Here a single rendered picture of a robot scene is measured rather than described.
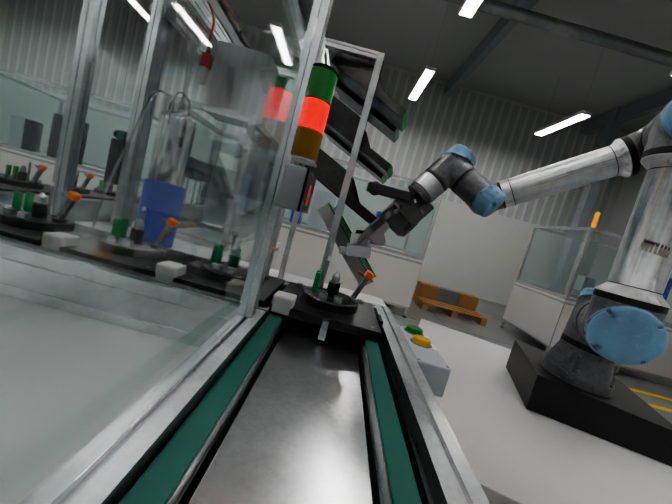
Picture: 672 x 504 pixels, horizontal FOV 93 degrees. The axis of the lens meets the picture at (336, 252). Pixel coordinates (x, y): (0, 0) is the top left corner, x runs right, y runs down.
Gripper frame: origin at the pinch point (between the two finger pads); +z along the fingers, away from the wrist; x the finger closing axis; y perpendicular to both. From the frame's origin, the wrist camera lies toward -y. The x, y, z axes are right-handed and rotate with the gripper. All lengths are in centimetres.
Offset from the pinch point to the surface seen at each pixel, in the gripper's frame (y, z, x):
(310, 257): 0, 69, 384
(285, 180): -17.0, 2.8, -33.4
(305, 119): -22.9, -6.4, -29.9
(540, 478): 46, 4, -37
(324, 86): -24.7, -12.4, -29.9
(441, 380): 28.5, 6.4, -27.2
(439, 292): 218, -50, 524
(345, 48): -42, -33, 10
